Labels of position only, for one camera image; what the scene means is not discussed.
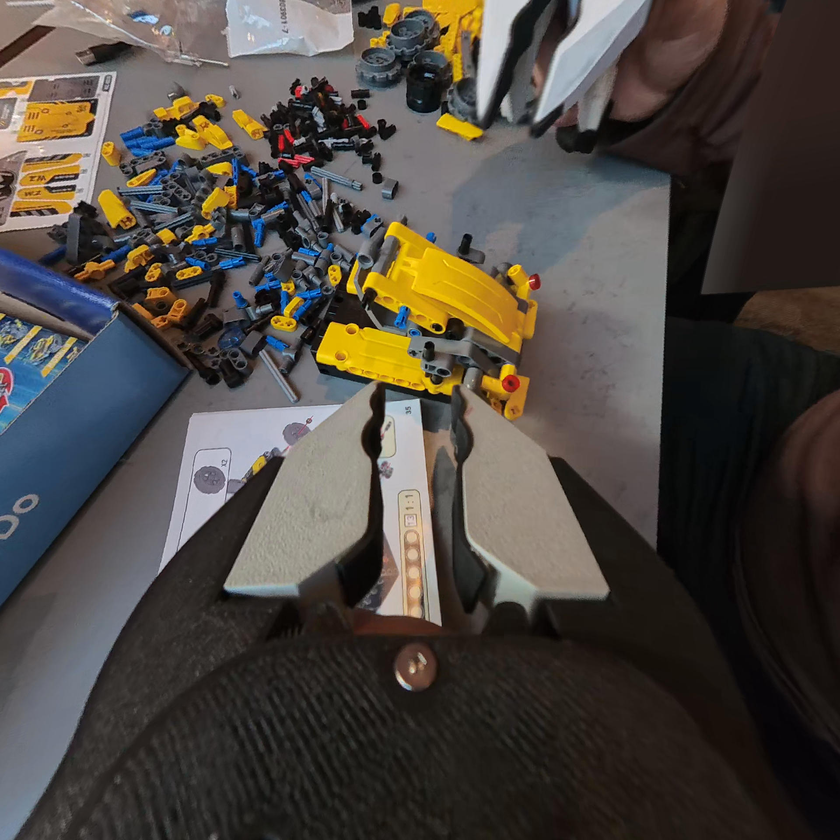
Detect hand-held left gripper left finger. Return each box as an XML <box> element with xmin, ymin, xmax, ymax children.
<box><xmin>223</xmin><ymin>381</ymin><xmax>387</xmax><ymax>608</ymax></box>

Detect blue cardboard box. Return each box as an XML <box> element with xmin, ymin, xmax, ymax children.
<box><xmin>0</xmin><ymin>249</ymin><xmax>191</xmax><ymax>608</ymax></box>

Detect crumpled clear plastic bags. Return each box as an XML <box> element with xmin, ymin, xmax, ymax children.
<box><xmin>33</xmin><ymin>0</ymin><xmax>355</xmax><ymax>70</ymax></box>

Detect person's right forearm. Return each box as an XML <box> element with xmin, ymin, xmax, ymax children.
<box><xmin>604</xmin><ymin>0</ymin><xmax>778</xmax><ymax>178</ymax></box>

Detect yellow printed leaflet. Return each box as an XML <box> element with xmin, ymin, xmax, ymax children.
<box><xmin>0</xmin><ymin>71</ymin><xmax>118</xmax><ymax>232</ymax></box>

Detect pile of loose brick pieces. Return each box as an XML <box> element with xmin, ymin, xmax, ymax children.
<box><xmin>39</xmin><ymin>79</ymin><xmax>401</xmax><ymax>404</ymax></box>

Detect instruction booklet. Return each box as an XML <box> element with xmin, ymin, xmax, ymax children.
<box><xmin>159</xmin><ymin>406</ymin><xmax>442</xmax><ymax>627</ymax></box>

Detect yellow and grey brick module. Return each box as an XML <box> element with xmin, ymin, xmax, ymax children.
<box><xmin>354</xmin><ymin>222</ymin><xmax>542</xmax><ymax>421</ymax></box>

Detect person's right hand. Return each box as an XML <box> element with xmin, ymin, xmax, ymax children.
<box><xmin>610</xmin><ymin>0</ymin><xmax>772</xmax><ymax>129</ymax></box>

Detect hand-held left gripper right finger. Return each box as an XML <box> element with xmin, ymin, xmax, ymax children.
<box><xmin>432</xmin><ymin>382</ymin><xmax>611</xmax><ymax>614</ymax></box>

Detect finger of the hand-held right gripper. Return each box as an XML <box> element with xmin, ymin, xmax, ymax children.
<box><xmin>474</xmin><ymin>0</ymin><xmax>557</xmax><ymax>130</ymax></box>
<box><xmin>532</xmin><ymin>0</ymin><xmax>652</xmax><ymax>137</ymax></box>

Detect person's brown shirt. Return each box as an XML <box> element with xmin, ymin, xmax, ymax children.
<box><xmin>735</xmin><ymin>394</ymin><xmax>840</xmax><ymax>736</ymax></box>

